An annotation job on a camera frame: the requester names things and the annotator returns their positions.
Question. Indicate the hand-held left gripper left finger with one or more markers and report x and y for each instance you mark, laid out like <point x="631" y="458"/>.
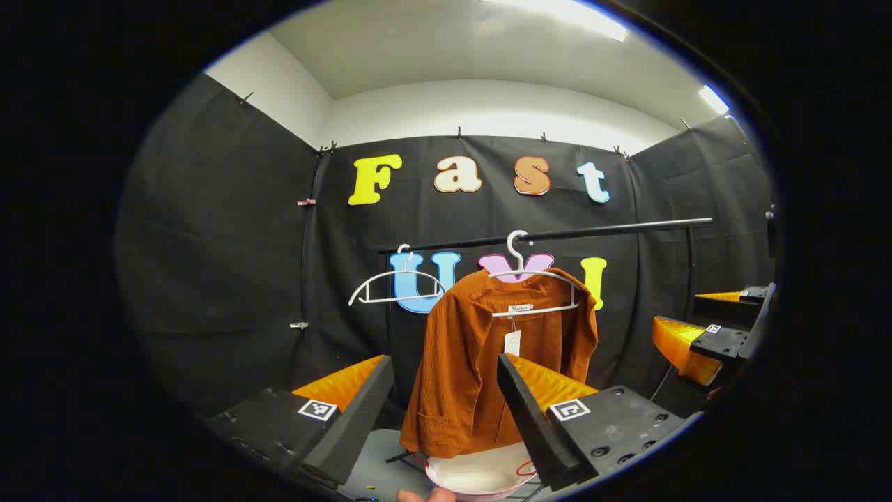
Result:
<point x="362" y="411"/>

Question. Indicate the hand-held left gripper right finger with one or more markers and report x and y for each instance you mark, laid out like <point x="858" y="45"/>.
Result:
<point x="529" y="418"/>

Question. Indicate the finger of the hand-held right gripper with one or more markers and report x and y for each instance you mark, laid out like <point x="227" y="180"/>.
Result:
<point x="721" y="341"/>
<point x="725" y="308"/>

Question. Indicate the white laundry hamper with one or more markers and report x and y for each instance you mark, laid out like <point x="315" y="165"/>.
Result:
<point x="481" y="475"/>

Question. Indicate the white clothes hanger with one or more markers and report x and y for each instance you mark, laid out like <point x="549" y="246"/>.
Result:
<point x="534" y="311"/>
<point x="398" y="298"/>

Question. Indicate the white empty clothes hanger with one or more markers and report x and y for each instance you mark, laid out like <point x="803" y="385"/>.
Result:
<point x="398" y="298"/>

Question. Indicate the black clothes rack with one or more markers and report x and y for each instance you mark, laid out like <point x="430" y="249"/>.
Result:
<point x="613" y="228"/>

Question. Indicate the small ceiling light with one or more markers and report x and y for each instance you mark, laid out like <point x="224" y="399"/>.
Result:
<point x="714" y="99"/>

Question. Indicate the black backdrop cloth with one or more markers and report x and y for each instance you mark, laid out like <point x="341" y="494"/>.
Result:
<point x="209" y="244"/>

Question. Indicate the long ceiling light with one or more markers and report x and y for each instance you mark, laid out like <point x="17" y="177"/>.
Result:
<point x="578" y="15"/>

